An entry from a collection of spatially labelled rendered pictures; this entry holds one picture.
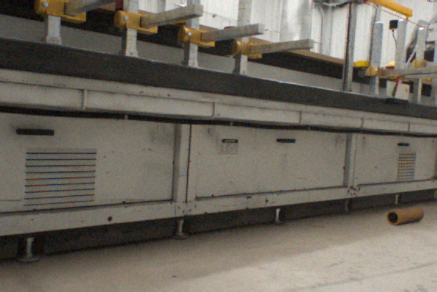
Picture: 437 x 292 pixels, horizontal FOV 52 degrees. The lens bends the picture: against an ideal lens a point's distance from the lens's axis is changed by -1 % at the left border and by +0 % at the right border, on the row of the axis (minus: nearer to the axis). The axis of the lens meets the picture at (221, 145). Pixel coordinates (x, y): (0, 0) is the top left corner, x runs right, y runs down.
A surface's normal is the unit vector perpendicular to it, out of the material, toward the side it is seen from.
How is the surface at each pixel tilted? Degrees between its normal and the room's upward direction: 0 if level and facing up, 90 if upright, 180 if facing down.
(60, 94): 90
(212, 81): 90
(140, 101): 90
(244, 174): 90
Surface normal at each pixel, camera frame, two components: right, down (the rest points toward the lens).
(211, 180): 0.65, 0.08
